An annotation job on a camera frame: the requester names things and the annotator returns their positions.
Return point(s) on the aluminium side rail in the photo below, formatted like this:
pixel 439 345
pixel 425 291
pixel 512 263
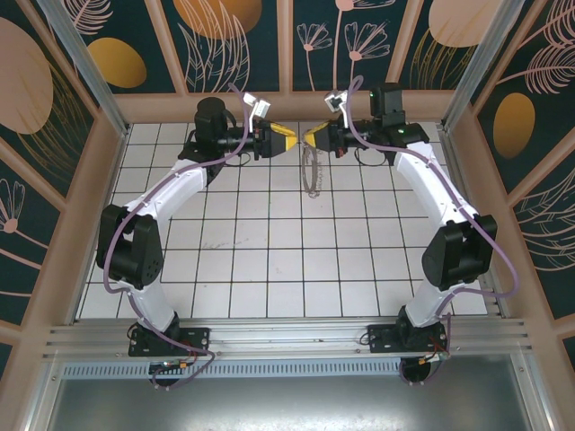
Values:
pixel 493 307

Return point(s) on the grey metal sheet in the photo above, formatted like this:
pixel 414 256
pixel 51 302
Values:
pixel 287 404

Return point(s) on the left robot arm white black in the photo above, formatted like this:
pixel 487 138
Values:
pixel 179 188

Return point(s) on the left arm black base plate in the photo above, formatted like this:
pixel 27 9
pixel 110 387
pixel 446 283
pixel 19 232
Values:
pixel 197 341

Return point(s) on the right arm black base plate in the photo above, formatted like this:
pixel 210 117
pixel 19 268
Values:
pixel 382 339

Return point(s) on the aluminium mounting rail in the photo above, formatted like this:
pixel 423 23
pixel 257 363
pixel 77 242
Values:
pixel 287 334

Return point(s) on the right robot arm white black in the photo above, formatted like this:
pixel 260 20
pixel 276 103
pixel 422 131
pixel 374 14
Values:
pixel 427 188

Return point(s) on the aluminium frame post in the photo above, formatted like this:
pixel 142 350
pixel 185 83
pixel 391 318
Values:
pixel 85 58
pixel 485 58

